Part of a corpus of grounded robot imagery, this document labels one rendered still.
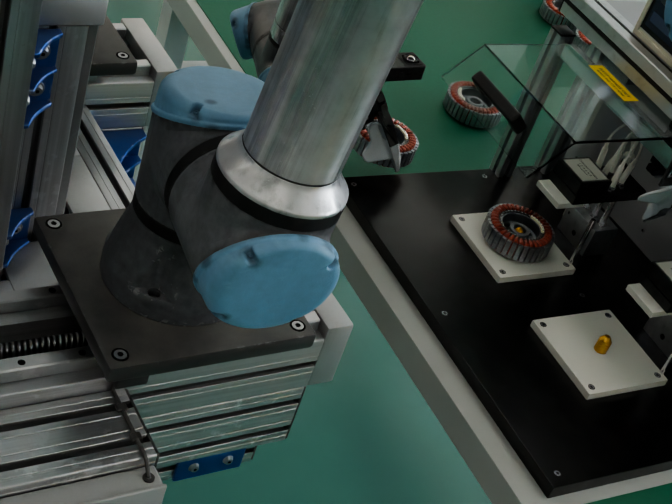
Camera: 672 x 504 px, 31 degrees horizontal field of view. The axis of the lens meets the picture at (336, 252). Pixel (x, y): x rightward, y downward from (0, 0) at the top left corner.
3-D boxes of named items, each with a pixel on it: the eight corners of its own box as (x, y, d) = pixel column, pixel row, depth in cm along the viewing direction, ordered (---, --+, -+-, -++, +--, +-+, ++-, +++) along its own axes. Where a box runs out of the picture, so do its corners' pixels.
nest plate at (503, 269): (497, 283, 183) (500, 277, 183) (449, 220, 193) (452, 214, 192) (573, 274, 191) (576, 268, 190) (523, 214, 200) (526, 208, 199)
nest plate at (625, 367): (586, 400, 168) (589, 394, 167) (529, 325, 178) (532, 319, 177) (664, 385, 176) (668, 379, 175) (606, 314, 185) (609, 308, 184)
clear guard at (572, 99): (525, 178, 163) (542, 142, 159) (440, 78, 178) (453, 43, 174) (698, 167, 179) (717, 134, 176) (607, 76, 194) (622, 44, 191)
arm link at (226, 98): (235, 161, 124) (267, 48, 116) (276, 247, 115) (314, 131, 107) (120, 160, 118) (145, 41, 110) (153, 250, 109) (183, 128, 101)
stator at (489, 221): (500, 266, 185) (509, 248, 183) (468, 219, 192) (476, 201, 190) (559, 263, 190) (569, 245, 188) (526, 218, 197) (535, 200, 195)
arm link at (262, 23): (233, 39, 167) (310, 18, 167) (224, -1, 175) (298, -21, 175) (247, 85, 172) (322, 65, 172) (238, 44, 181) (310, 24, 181)
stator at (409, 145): (365, 170, 192) (373, 151, 190) (336, 129, 199) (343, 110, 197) (423, 170, 198) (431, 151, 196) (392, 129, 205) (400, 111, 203)
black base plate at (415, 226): (547, 499, 154) (553, 487, 153) (333, 188, 195) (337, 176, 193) (795, 440, 178) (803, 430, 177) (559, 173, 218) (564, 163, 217)
